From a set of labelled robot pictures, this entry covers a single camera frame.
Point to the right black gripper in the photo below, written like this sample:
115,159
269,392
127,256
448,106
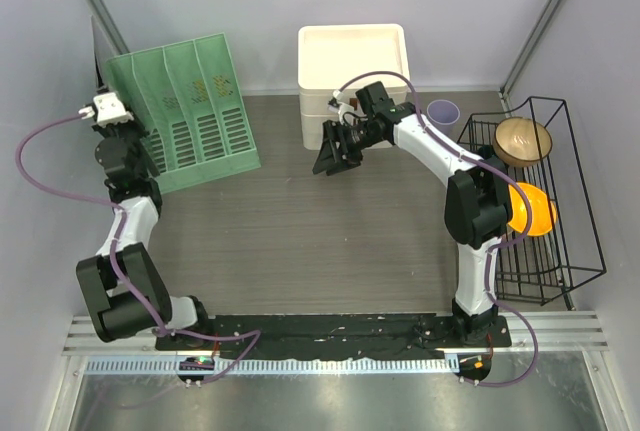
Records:
332,160

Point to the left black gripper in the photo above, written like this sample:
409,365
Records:
132,125

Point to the green file organizer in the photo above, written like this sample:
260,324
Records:
187,97

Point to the black notebook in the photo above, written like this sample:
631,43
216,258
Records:
100,51

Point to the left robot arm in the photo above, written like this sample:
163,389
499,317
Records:
122,288

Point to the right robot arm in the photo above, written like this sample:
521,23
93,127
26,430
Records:
477,202

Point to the white drawer cabinet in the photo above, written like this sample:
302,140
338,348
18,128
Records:
331,55

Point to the purple cup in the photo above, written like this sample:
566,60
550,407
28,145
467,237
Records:
443,115

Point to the wooden bowl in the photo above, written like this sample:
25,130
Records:
521,142

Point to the orange bowl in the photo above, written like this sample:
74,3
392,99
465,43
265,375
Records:
544,212

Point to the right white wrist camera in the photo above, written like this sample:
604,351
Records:
339,107

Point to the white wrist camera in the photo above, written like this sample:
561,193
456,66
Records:
339,107
106,109

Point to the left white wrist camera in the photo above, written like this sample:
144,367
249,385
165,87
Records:
106,109

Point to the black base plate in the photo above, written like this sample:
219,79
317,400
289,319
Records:
338,337

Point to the white cable duct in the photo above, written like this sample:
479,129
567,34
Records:
195,366

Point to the black wire rack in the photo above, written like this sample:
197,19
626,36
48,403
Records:
547,268

